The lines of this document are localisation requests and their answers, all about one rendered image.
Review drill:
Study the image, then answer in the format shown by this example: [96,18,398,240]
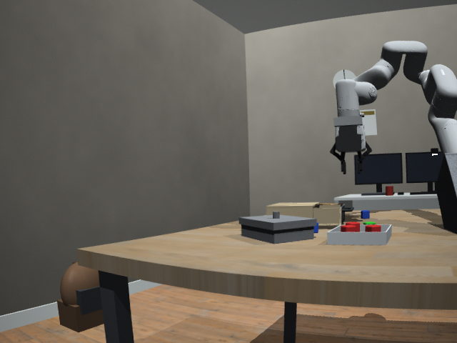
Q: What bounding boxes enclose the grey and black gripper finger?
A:
[330,143,346,174]
[357,142,372,174]

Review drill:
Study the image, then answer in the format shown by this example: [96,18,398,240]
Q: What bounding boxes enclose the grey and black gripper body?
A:
[336,126,366,152]

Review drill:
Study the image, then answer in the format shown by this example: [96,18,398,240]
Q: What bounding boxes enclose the red block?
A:
[341,225,356,232]
[346,222,360,232]
[365,224,381,232]

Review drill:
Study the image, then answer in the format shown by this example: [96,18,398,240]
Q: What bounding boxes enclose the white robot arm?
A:
[333,41,457,156]

